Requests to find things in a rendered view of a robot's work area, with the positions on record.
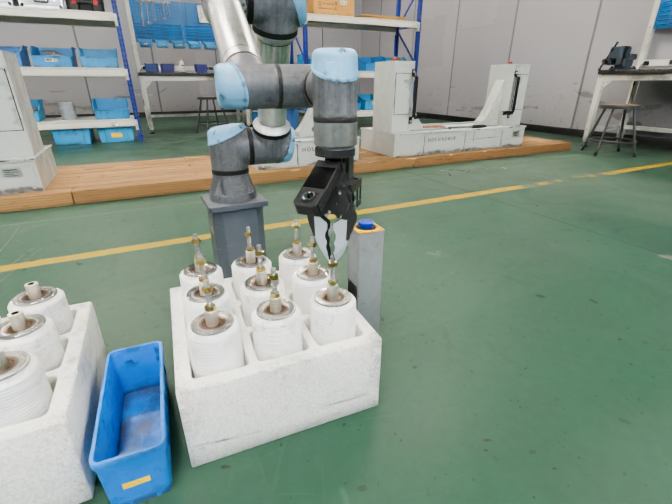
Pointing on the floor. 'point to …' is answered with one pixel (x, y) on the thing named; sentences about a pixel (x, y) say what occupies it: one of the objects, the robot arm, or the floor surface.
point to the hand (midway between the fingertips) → (331, 255)
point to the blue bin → (133, 426)
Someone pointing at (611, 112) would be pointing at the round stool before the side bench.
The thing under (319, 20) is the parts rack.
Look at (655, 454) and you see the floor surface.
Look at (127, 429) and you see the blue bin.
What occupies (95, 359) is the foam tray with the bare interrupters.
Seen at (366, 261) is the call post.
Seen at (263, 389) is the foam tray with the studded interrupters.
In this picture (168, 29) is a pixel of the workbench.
